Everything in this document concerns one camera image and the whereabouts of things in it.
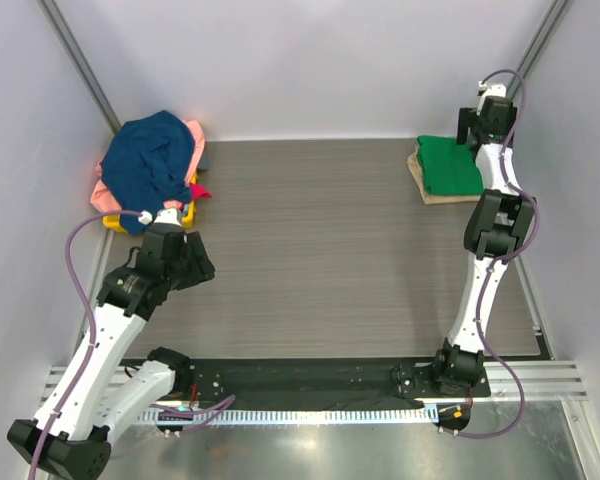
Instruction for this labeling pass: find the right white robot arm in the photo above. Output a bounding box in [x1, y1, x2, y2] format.
[430, 87, 536, 396]

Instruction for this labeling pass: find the aluminium frame rail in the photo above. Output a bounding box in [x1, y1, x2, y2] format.
[39, 362, 589, 407]

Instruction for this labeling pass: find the pink t-shirt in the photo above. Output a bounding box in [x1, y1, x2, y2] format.
[90, 120, 209, 212]

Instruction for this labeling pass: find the magenta cloth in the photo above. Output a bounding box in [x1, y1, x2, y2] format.
[189, 183, 212, 202]

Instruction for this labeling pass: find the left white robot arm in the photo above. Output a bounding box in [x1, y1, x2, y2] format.
[7, 223, 215, 479]

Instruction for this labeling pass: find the folded beige t-shirt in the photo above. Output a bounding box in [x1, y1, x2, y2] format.
[406, 153, 480, 205]

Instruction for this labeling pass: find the yellow plastic bin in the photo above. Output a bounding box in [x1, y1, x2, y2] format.
[102, 172, 200, 233]

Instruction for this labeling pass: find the green t-shirt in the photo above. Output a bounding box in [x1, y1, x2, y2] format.
[416, 135, 483, 195]

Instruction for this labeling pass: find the navy blue t-shirt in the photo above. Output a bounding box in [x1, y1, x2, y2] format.
[99, 110, 194, 216]

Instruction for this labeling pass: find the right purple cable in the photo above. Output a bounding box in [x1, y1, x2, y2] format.
[439, 67, 539, 440]

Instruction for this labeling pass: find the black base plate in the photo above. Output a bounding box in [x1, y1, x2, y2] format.
[187, 357, 491, 412]

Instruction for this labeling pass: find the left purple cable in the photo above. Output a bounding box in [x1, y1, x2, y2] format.
[27, 209, 237, 480]

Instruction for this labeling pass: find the slotted cable duct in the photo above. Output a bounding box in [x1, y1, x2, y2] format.
[136, 405, 439, 428]

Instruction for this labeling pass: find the purple cable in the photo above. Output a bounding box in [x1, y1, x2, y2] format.
[27, 209, 237, 480]
[439, 67, 539, 440]

